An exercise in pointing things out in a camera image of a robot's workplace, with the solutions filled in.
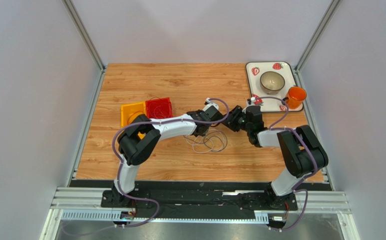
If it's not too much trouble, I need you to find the red cable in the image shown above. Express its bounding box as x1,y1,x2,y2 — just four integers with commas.
148,96,173,120

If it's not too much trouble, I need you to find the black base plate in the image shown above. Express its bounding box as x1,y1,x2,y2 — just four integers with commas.
69,179,298,221

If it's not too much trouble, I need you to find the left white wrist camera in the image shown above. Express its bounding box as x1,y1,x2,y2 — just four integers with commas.
202,98,219,111

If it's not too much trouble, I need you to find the pink cable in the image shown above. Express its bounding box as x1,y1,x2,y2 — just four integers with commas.
148,102,173,119

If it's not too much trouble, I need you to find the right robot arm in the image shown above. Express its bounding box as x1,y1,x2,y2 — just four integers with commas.
223,105,329,197

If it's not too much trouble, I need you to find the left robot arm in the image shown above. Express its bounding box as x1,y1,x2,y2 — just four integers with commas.
112,104,228,196

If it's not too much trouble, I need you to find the strawberry pattern tray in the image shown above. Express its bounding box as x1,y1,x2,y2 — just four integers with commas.
245,61,296,113

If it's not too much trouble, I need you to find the beige ceramic bowl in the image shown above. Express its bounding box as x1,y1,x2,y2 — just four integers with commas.
260,71,286,95

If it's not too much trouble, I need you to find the aluminium frame rail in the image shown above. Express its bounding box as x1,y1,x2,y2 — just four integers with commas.
62,0,107,71

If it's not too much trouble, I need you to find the orange mug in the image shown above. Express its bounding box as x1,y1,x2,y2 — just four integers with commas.
283,86,307,109

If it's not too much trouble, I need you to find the blue cable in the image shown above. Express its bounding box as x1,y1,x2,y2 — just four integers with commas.
192,129,228,152

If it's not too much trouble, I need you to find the yellow plastic bin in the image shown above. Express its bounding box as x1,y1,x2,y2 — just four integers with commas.
120,101,146,127

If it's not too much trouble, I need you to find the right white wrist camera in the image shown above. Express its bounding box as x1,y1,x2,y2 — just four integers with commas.
247,97,256,106

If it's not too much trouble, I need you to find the red plastic bin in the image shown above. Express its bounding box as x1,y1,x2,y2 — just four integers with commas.
145,97,173,119

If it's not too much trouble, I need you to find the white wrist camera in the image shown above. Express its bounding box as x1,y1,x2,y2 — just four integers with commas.
247,97,256,106
202,98,219,111

